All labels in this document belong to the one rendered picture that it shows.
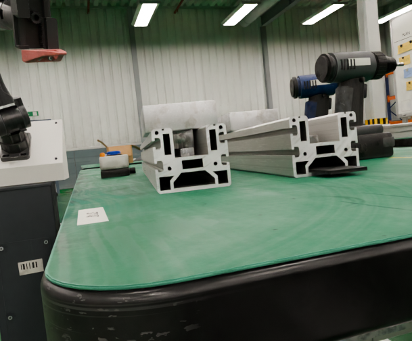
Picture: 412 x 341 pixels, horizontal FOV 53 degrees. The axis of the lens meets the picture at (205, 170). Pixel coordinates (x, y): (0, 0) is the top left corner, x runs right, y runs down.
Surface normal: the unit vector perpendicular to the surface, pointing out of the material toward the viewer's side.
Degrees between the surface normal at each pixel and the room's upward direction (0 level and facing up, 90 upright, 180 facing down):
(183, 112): 90
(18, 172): 90
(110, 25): 90
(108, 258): 0
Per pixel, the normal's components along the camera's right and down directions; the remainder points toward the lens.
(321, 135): -0.98, 0.11
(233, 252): -0.10, -0.99
